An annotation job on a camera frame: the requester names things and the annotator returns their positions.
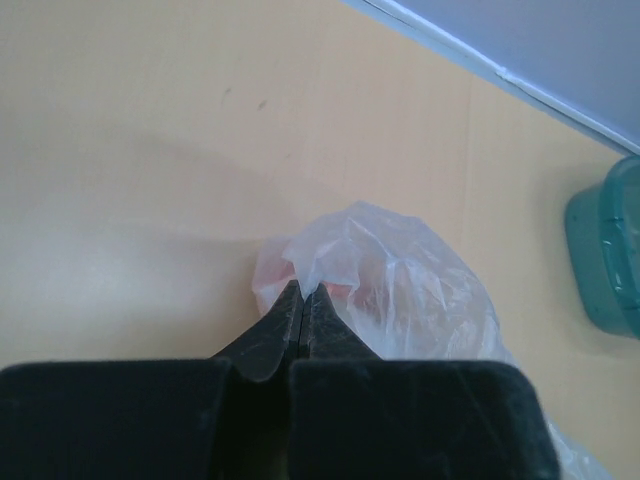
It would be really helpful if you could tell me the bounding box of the teal plastic container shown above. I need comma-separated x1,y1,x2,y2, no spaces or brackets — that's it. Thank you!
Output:
564,155,639,339

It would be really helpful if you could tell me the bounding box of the clear plastic bag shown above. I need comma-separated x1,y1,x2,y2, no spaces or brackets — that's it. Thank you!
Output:
252,199,621,480

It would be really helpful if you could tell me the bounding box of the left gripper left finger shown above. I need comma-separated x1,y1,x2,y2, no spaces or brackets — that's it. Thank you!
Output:
1,282,303,479

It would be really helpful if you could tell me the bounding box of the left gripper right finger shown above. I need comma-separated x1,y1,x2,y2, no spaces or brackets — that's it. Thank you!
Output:
289,287,560,479

